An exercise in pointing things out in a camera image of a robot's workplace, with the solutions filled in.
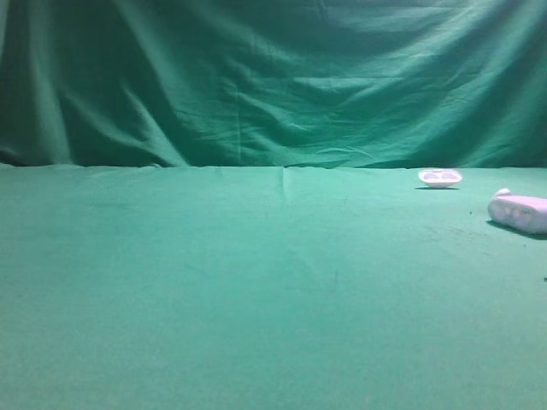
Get white earphone case body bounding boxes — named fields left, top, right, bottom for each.
left=487, top=192, right=546, bottom=235

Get green backdrop cloth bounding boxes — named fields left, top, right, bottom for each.
left=1, top=1, right=546, bottom=168

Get white earphone case lid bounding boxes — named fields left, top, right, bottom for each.
left=418, top=168, right=463, bottom=189

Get small white earbud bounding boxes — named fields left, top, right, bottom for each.
left=493, top=188, right=513, bottom=199

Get green table cloth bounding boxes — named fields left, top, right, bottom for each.
left=1, top=166, right=546, bottom=409

